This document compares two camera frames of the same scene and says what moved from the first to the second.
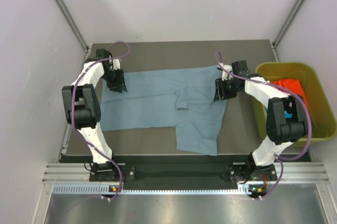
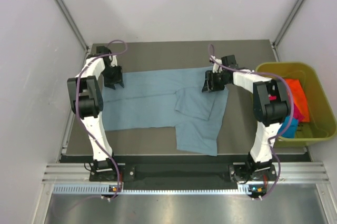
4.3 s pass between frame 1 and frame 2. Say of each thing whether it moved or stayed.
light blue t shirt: stayed
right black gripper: moved
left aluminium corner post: stayed
